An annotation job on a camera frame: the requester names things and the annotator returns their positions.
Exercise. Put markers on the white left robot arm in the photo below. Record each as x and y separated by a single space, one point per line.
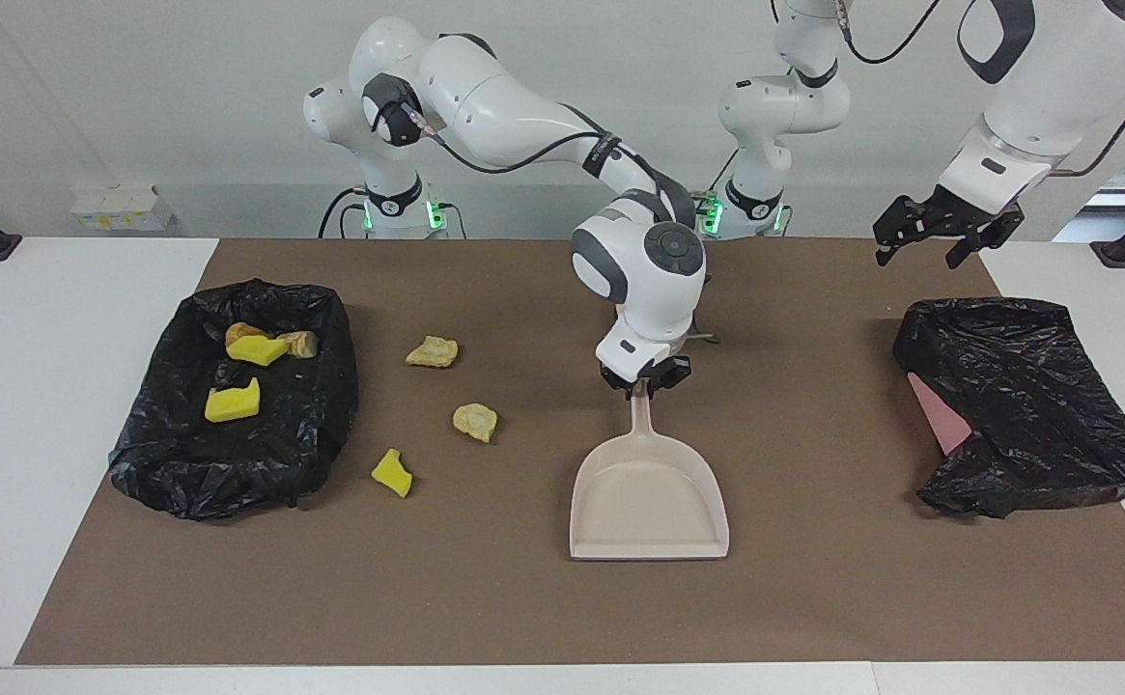
1045 87

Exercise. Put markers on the tan bread slice chunk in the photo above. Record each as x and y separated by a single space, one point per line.
432 352
475 423

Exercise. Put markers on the yellow sponge piece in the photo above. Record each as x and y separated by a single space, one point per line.
393 473
231 403
258 351

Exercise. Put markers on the black bag lined bin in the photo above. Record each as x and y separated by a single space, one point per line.
234 463

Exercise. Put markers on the pale bread chunk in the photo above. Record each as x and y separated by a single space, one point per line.
301 344

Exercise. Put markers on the pink plastic bin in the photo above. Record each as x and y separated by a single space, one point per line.
943 420

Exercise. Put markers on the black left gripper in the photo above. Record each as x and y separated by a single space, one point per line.
968 217

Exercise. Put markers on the crumpled black trash bag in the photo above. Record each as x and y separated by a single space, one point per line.
1035 405

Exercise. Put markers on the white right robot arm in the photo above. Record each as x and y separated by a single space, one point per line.
485 97

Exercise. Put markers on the brown bread roll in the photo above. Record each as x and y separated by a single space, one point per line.
241 331

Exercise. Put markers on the white wall socket box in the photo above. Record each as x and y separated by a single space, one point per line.
123 208

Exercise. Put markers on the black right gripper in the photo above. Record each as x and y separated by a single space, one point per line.
644 372

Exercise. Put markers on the beige plastic dustpan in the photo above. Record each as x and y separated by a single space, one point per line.
649 502

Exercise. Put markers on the brown table mat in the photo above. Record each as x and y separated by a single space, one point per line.
562 598

